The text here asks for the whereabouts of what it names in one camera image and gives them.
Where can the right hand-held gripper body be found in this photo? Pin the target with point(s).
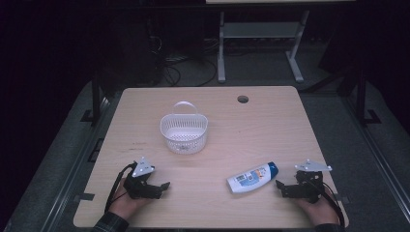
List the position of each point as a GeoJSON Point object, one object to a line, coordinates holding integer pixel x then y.
{"type": "Point", "coordinates": [306, 188]}

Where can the white blue-capped shampoo bottle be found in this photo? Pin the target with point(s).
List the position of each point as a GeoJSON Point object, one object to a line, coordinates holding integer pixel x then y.
{"type": "Point", "coordinates": [251, 178]}

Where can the black metal post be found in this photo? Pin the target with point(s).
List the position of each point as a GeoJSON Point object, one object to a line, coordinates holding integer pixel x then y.
{"type": "Point", "coordinates": [95, 96]}
{"type": "Point", "coordinates": [361, 96]}

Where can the white plastic basket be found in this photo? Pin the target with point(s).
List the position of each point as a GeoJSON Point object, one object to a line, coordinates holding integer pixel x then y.
{"type": "Point", "coordinates": [183, 135]}

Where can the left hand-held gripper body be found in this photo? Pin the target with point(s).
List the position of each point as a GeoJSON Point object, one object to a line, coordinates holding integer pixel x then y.
{"type": "Point", "coordinates": [139, 188]}

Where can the person's left hand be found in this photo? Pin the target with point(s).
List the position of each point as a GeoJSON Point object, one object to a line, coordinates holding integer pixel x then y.
{"type": "Point", "coordinates": [124, 204]}

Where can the grey metal table frame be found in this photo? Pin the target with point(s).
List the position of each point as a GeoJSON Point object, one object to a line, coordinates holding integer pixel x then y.
{"type": "Point", "coordinates": [257, 30]}

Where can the black slotted bracket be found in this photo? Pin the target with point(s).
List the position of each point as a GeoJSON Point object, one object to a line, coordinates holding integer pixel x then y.
{"type": "Point", "coordinates": [95, 150]}

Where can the black tape strip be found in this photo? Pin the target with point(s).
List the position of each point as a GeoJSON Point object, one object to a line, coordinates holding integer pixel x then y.
{"type": "Point", "coordinates": [86, 196]}
{"type": "Point", "coordinates": [344, 198]}

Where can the person's right hand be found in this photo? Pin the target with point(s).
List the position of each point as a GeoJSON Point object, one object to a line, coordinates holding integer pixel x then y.
{"type": "Point", "coordinates": [317, 211]}

